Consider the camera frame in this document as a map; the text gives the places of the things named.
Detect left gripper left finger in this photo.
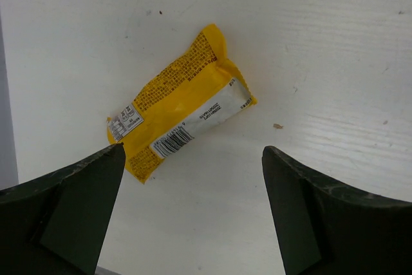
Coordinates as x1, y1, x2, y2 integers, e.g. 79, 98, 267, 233
1, 144, 126, 274

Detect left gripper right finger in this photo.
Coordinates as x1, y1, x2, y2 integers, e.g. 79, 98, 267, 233
262, 146, 411, 274

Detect yellow snack pack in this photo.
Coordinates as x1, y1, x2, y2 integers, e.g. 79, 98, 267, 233
107, 24, 257, 183

